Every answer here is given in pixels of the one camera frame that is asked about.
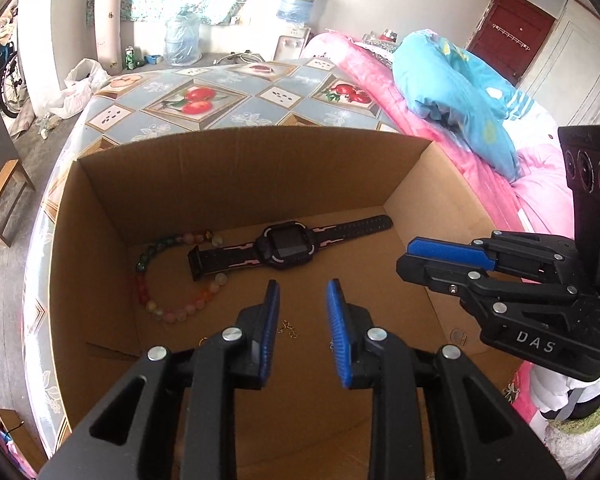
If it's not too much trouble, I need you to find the white water dispenser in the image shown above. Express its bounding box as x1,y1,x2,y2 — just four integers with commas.
275,27,313,61

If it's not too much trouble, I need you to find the white wardrobe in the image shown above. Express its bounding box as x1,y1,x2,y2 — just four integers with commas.
520,0,600,128

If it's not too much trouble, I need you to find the door hook rail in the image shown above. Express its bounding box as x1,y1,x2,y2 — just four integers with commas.
491,24,531,52

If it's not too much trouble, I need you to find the blue quilt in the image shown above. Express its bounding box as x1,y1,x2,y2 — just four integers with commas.
391,29,536,183

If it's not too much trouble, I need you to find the pink blanket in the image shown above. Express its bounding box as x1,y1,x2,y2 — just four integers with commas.
300,32,581,241

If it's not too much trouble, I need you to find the green fluffy cloth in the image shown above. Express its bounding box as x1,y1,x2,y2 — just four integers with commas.
550,410,600,441

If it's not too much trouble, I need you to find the bead bracelet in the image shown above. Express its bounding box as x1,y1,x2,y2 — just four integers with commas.
135,230,229,326

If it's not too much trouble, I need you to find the white rolled board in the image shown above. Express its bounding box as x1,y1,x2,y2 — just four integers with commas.
94,0,123,68

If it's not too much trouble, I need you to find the bicycle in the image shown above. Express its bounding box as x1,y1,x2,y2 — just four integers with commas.
0,40,28,118

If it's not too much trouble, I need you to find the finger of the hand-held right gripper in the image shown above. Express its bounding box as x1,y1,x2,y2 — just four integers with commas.
406,230,579,282
395,253,579,307

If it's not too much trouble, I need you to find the clear water bottle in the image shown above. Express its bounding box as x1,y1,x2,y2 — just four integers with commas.
164,10,202,66

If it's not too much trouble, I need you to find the blue water bottle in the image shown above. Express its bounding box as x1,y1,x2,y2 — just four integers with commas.
276,0,321,26

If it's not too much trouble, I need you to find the white plastic bag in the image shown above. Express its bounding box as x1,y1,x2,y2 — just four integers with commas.
50,58,110,120

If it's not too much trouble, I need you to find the wooden stool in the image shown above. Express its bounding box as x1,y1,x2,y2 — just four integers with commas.
0,159,36,248

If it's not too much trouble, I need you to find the black pink wrist watch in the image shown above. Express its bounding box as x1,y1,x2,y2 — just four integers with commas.
187,214,395,282

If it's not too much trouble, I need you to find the brown cardboard box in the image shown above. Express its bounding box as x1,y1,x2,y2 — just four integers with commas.
47,127,531,480

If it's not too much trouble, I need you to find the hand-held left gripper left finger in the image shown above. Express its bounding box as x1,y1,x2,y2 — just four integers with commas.
37,280,281,480

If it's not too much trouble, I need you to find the fruit print tablecloth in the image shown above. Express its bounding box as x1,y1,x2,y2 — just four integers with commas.
22,57,416,471

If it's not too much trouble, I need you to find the red door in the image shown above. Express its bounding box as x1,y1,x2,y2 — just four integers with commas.
467,0,557,86

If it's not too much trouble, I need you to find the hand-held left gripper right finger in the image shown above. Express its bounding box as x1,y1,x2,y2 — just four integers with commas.
326,278,566,480

